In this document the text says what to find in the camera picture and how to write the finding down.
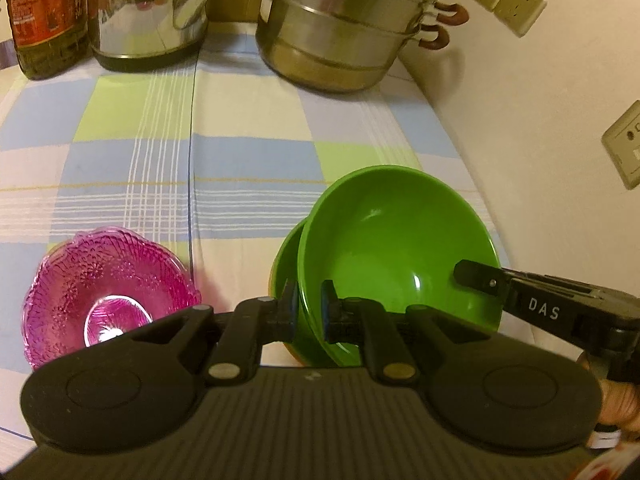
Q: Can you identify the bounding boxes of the steel stacked steamer pot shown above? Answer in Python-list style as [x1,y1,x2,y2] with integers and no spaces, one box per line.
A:
[232,0,471,94]

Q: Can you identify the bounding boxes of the steel electric kettle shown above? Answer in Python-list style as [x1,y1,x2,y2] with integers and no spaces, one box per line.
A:
[87,0,219,74]

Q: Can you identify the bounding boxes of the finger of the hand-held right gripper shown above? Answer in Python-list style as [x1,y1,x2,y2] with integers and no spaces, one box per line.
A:
[453,259,518,312]

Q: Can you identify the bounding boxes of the pastel checked tablecloth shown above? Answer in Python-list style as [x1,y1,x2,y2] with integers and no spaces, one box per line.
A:
[0,19,512,458]

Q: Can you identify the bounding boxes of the pink patterned glass bowl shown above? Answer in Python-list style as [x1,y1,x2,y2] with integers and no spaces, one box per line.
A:
[20,227,203,372]

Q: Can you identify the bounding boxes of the green plastic bowl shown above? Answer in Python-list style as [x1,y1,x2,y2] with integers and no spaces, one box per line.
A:
[297,164,503,369]
[269,219,321,367]

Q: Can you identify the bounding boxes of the person's right hand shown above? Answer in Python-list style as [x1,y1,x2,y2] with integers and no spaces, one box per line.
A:
[575,350,640,435]

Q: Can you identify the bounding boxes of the red white patterned cloth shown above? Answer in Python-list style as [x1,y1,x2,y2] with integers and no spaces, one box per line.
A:
[580,430,640,480]

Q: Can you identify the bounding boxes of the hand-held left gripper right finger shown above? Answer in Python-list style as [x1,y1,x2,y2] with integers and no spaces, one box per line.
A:
[320,280,503,387]

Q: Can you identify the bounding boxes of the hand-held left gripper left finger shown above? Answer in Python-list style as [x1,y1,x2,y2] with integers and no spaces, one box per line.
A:
[125,280,301,388]

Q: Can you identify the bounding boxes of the large cooking oil bottle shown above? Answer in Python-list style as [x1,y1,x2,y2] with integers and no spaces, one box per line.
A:
[2,0,91,82]

